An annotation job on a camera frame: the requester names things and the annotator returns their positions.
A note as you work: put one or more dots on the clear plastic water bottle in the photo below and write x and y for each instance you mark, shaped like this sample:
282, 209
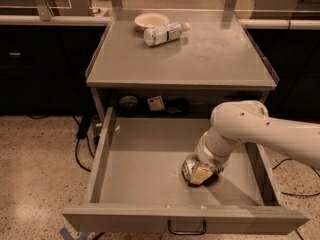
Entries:
165, 33

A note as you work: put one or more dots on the grey open top drawer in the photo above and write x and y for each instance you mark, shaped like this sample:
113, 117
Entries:
136, 184

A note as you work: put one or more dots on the white horizontal rail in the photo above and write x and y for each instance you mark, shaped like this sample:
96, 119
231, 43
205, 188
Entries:
104, 21

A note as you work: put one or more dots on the silver green 7up can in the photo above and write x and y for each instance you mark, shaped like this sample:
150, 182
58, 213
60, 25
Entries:
186, 169

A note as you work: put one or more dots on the blue tape strip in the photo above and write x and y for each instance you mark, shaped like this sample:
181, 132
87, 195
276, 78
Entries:
66, 235

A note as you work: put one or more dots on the grey counter cabinet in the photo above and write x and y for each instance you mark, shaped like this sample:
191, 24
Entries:
216, 53

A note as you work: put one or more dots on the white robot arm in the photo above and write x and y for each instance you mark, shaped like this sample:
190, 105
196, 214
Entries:
236, 123

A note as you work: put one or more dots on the white ceramic bowl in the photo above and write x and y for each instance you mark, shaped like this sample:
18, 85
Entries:
150, 20

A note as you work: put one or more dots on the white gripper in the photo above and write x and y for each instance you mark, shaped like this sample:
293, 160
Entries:
207, 159

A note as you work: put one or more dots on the black drawer handle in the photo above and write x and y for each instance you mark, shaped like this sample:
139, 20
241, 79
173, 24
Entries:
189, 231

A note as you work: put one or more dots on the white label tag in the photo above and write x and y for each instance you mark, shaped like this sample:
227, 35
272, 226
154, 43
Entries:
156, 103

